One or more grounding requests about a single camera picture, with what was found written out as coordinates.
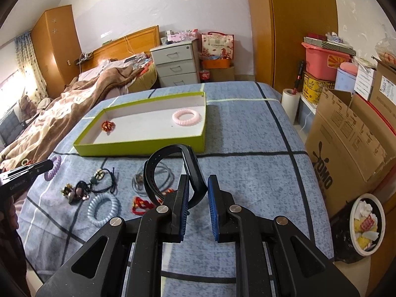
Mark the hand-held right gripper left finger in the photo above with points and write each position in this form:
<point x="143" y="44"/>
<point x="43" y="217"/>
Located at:
<point x="182" y="210"/>

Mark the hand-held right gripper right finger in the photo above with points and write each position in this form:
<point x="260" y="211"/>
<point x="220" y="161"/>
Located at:
<point x="213" y="210"/>

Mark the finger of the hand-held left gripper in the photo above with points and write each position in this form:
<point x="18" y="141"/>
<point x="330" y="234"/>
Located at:
<point x="34" y="165"/>
<point x="39" y="173"/>

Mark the gold charm hair clip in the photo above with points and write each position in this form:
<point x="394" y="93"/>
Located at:
<point x="66" y="190"/>

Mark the black smart wristband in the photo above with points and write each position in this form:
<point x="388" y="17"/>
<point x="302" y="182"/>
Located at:
<point x="196" y="173"/>

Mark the shallow yellow-green box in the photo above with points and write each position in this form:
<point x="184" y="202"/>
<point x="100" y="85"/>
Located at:
<point x="148" y="120"/>

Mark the person's left forearm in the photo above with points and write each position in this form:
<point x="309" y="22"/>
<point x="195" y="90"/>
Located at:
<point x="12" y="253"/>

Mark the grey chair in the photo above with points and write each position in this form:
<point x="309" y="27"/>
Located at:
<point x="9" y="128"/>

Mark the brown teddy bear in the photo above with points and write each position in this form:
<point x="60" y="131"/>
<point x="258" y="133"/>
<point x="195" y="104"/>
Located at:
<point x="27" y="105"/>

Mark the brown blanket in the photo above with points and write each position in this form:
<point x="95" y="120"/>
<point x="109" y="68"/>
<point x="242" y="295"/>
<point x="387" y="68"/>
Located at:
<point x="62" y="111"/>

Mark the blue plaid sheet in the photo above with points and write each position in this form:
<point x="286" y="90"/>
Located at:
<point x="263" y="167"/>

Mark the red knot ornament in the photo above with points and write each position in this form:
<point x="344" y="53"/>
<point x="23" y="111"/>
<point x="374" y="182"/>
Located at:
<point x="107" y="126"/>

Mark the patterned window curtain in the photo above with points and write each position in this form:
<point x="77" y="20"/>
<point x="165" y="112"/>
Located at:
<point x="29" y="65"/>

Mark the narrow wooden wardrobe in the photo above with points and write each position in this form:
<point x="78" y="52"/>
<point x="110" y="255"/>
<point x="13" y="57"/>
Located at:
<point x="52" y="52"/>

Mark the power strip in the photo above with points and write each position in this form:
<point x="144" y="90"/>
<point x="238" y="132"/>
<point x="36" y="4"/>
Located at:
<point x="84" y="57"/>

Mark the white paper roll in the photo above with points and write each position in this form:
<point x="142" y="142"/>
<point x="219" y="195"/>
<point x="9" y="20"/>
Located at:
<point x="290" y="106"/>

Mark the trash bin with black bag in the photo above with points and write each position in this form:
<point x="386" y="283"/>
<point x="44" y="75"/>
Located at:
<point x="343" y="235"/>

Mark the cola bottle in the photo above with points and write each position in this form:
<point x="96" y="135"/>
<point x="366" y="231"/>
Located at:
<point x="205" y="75"/>

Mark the small cardboard box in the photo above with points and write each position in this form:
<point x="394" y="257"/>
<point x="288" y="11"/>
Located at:
<point x="222" y="75"/>

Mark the orange box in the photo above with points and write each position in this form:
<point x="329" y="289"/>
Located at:
<point x="216" y="64"/>

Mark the large open cardboard box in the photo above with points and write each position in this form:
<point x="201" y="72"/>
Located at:
<point x="343" y="142"/>

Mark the grey drawer cabinet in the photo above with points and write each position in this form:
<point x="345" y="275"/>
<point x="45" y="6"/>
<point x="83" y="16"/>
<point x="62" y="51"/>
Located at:
<point x="176" y="63"/>

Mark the red and black tool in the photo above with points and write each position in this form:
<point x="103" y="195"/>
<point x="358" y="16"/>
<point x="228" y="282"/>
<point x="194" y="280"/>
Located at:
<point x="298" y="75"/>

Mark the yellow patterned tin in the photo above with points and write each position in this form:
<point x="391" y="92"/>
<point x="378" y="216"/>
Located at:
<point x="315" y="88"/>

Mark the wooden bed headboard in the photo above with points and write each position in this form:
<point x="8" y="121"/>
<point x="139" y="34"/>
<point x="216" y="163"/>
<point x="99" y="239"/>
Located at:
<point x="136" y="41"/>

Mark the red floral gift bag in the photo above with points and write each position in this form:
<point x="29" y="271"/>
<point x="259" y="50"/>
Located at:
<point x="217" y="45"/>

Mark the pile of small pink packages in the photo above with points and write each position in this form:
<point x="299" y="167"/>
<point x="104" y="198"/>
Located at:
<point x="181" y="36"/>

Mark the pink plastic tub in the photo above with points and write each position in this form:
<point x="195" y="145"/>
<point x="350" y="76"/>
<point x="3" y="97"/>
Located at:
<point x="318" y="63"/>

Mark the light blue round box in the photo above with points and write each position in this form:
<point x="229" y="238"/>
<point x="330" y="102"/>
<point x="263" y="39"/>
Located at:
<point x="345" y="79"/>

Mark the large wooden wardrobe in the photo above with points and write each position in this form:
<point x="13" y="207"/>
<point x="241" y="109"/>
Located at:
<point x="294" y="31"/>

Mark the white carton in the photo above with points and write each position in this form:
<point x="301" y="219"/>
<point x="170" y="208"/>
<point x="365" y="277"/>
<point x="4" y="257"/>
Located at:
<point x="364" y="83"/>

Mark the striped flat box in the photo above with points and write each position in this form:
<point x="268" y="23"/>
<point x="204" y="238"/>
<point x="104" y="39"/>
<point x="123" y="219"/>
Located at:
<point x="331" y="45"/>

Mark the tall cardboard box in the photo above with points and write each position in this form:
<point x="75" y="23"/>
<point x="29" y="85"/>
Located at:
<point x="385" y="89"/>

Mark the clear plastic bag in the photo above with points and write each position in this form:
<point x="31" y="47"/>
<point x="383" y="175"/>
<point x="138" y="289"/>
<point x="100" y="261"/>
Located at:
<point x="388" y="46"/>

